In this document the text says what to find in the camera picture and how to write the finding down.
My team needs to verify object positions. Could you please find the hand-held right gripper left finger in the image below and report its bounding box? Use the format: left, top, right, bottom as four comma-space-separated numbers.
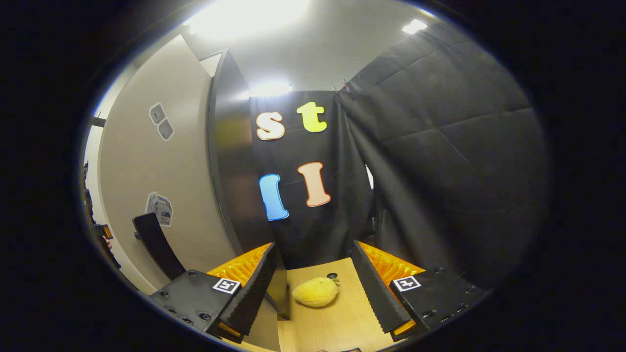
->
149, 242, 278, 344

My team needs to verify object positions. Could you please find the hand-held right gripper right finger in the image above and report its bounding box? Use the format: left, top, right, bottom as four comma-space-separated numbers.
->
352, 240, 490, 342

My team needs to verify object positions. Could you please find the grey shoe cabinet door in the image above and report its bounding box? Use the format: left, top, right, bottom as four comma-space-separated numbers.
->
98, 34, 283, 352

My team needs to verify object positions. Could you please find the grey shoe cabinet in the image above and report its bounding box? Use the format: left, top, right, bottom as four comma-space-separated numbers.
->
208, 49, 291, 321

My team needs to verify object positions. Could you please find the yellow plush toy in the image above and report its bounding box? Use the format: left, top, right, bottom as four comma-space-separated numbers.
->
292, 276, 340, 308

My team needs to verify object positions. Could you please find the black backdrop cloth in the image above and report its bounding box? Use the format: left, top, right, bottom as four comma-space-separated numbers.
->
249, 22, 553, 289

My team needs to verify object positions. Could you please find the large ceiling light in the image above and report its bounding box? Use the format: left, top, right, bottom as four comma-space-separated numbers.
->
183, 0, 311, 40

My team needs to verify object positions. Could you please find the black door handle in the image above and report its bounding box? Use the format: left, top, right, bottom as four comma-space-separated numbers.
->
133, 213, 187, 280

